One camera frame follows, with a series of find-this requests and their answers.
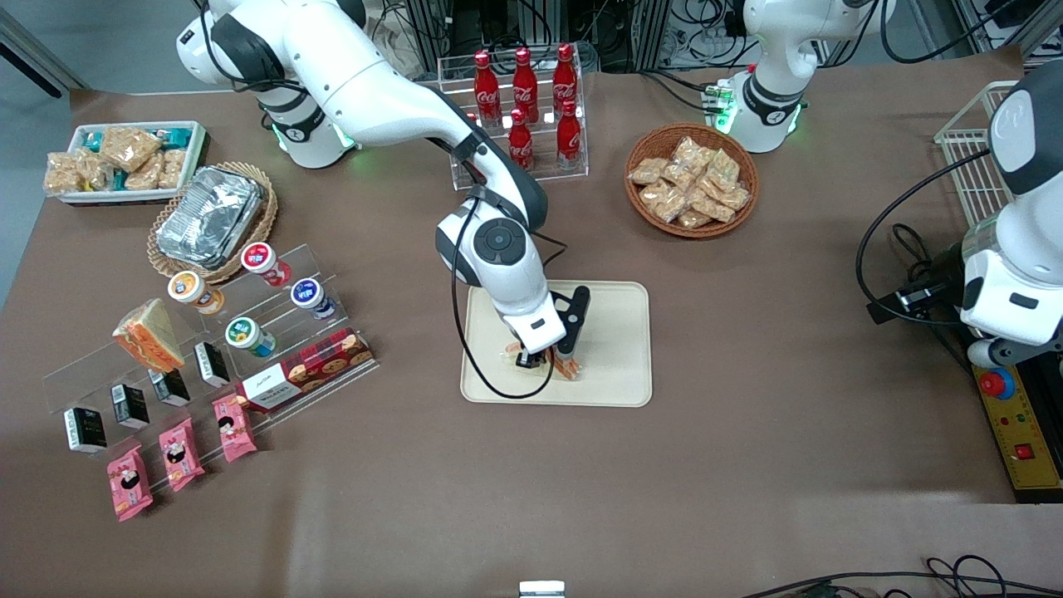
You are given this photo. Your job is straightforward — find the triangle sandwich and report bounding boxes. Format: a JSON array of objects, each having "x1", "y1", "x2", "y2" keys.
[
  {"x1": 501, "y1": 339, "x2": 582, "y2": 383},
  {"x1": 112, "y1": 298, "x2": 186, "y2": 373}
]

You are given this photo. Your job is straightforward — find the beige plastic tray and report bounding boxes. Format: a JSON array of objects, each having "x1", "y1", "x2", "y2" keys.
[{"x1": 461, "y1": 278, "x2": 654, "y2": 408}]

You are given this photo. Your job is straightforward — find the yellow emergency stop box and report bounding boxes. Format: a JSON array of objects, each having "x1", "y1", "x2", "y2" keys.
[{"x1": 972, "y1": 365, "x2": 1063, "y2": 493}]

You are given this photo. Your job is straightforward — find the clear acrylic bottle rack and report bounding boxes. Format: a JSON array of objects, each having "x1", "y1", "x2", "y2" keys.
[{"x1": 438, "y1": 50, "x2": 589, "y2": 192}]

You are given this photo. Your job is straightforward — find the round wicker basket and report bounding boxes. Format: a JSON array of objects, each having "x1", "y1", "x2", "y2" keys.
[{"x1": 625, "y1": 123, "x2": 761, "y2": 240}]

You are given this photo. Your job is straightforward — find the red cola bottle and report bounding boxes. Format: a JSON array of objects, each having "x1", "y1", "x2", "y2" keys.
[
  {"x1": 473, "y1": 51, "x2": 502, "y2": 113},
  {"x1": 512, "y1": 47, "x2": 539, "y2": 124},
  {"x1": 507, "y1": 108, "x2": 534, "y2": 175},
  {"x1": 556, "y1": 100, "x2": 583, "y2": 169},
  {"x1": 552, "y1": 43, "x2": 578, "y2": 117}
]

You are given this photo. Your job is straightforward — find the brown paper table cover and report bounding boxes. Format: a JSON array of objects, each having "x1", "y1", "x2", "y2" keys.
[{"x1": 0, "y1": 46, "x2": 1063, "y2": 598}]

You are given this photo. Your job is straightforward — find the red cookie box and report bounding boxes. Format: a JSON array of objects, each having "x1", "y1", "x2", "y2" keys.
[{"x1": 235, "y1": 327, "x2": 376, "y2": 414}]

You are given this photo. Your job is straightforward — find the blue lid yogurt cup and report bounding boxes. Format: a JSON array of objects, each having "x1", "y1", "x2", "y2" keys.
[{"x1": 291, "y1": 278, "x2": 337, "y2": 321}]

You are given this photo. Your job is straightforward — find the clear acrylic tiered stand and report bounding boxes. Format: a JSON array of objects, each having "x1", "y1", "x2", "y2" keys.
[{"x1": 42, "y1": 243, "x2": 381, "y2": 470}]

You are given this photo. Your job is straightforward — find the red lid yogurt cup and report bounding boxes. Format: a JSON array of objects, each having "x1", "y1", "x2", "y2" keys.
[{"x1": 241, "y1": 242, "x2": 293, "y2": 287}]

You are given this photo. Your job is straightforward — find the green lid yogurt cup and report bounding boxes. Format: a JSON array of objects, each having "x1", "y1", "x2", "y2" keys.
[{"x1": 225, "y1": 316, "x2": 277, "y2": 360}]

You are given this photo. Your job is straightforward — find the white base interface box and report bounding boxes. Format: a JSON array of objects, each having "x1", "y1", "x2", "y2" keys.
[{"x1": 702, "y1": 79, "x2": 740, "y2": 134}]

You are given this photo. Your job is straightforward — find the pink snack packet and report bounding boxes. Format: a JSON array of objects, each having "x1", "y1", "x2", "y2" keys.
[
  {"x1": 213, "y1": 394, "x2": 258, "y2": 463},
  {"x1": 106, "y1": 445, "x2": 154, "y2": 522},
  {"x1": 159, "y1": 418, "x2": 206, "y2": 493}
]

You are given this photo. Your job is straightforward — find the crumpled beige paper bag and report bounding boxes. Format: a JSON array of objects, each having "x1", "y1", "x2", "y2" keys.
[{"x1": 365, "y1": 10, "x2": 424, "y2": 84}]

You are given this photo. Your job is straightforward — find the oval wicker basket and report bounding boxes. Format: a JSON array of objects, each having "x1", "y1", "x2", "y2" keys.
[{"x1": 147, "y1": 161, "x2": 279, "y2": 288}]

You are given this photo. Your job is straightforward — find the small black carton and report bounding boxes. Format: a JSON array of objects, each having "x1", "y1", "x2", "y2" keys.
[
  {"x1": 148, "y1": 368, "x2": 192, "y2": 408},
  {"x1": 110, "y1": 384, "x2": 151, "y2": 430},
  {"x1": 193, "y1": 341, "x2": 231, "y2": 389},
  {"x1": 64, "y1": 407, "x2": 109, "y2": 454}
]

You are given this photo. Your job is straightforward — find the aluminium foil container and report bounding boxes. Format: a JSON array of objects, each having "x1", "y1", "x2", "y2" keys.
[{"x1": 155, "y1": 165, "x2": 267, "y2": 269}]

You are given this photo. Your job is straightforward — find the orange lid yogurt cup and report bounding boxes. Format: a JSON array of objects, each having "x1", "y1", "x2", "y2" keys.
[{"x1": 168, "y1": 271, "x2": 225, "y2": 316}]

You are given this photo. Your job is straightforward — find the white plastic bin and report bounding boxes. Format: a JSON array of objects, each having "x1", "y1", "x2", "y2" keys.
[{"x1": 46, "y1": 120, "x2": 208, "y2": 206}]

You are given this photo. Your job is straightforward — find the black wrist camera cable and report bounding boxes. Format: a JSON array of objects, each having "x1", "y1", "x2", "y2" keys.
[{"x1": 451, "y1": 125, "x2": 570, "y2": 400}]

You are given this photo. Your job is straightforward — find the black cable plug bracket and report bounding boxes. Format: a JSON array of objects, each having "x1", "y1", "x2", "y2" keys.
[{"x1": 868, "y1": 278, "x2": 964, "y2": 325}]

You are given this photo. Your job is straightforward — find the coiled black cable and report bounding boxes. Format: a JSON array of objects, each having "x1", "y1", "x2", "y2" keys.
[{"x1": 891, "y1": 223, "x2": 939, "y2": 287}]

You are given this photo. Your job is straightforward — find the long black cable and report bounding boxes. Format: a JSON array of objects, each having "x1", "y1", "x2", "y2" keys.
[{"x1": 855, "y1": 148, "x2": 997, "y2": 326}]

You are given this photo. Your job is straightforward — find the white wire basket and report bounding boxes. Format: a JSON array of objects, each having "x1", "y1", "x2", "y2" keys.
[{"x1": 934, "y1": 81, "x2": 1021, "y2": 227}]

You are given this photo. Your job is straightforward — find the black floor cables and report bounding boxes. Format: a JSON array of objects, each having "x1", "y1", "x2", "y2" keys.
[{"x1": 739, "y1": 555, "x2": 1063, "y2": 598}]

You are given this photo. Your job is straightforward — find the grey metal frame bar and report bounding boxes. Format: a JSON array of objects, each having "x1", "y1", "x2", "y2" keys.
[{"x1": 0, "y1": 8, "x2": 88, "y2": 99}]

